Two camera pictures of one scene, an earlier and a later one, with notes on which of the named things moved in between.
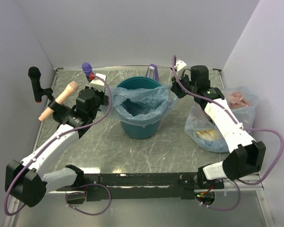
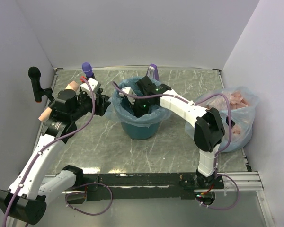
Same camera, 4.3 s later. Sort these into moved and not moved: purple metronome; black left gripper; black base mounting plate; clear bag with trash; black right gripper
Moved: black right gripper
Not moved: clear bag with trash; purple metronome; black left gripper; black base mounting plate
